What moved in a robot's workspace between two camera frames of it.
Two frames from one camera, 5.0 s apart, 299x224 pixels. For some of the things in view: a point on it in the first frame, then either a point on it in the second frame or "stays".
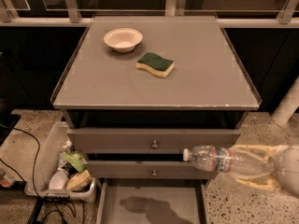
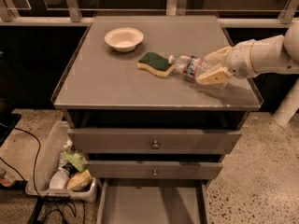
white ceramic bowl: x=123 y=39 stays
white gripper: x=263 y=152 to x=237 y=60
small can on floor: x=7 y=179 stays
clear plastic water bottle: x=239 y=161 to x=191 y=66
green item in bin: x=77 y=160 stays
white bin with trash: x=49 y=146 stays
